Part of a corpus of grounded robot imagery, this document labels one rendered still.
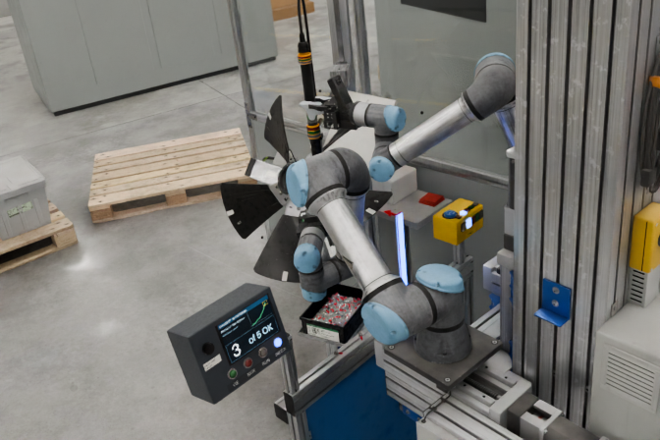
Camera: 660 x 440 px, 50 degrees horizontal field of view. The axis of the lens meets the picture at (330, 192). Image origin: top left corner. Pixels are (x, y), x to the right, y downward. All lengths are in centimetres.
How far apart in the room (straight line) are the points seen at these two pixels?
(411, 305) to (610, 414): 51
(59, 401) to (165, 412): 56
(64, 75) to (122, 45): 65
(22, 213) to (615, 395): 404
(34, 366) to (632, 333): 308
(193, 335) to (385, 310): 46
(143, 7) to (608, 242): 666
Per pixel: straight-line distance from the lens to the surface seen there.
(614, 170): 155
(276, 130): 266
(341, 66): 296
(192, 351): 175
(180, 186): 522
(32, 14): 762
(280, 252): 246
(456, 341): 187
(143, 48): 789
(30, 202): 504
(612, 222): 161
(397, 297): 173
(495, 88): 199
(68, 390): 381
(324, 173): 184
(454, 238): 245
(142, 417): 350
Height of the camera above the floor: 226
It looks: 26 degrees down
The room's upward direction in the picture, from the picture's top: 7 degrees counter-clockwise
